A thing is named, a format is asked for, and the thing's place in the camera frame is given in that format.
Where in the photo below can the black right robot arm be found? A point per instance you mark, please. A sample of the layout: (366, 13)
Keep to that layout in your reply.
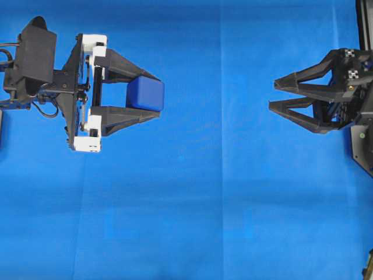
(311, 82)

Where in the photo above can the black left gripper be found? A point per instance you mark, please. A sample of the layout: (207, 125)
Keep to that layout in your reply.
(84, 128)

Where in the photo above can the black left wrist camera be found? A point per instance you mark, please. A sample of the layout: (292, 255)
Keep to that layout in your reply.
(35, 55)

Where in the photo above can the black aluminium frame rail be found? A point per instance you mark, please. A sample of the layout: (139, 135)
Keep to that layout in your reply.
(364, 20)

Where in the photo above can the blue table cloth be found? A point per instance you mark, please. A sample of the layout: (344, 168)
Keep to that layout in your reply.
(217, 187)

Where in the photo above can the blue block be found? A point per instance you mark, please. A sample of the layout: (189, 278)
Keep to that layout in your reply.
(146, 94)

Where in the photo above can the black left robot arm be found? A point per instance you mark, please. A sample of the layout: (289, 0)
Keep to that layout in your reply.
(98, 91)

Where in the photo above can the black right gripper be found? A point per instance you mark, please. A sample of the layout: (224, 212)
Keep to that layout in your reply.
(349, 81)

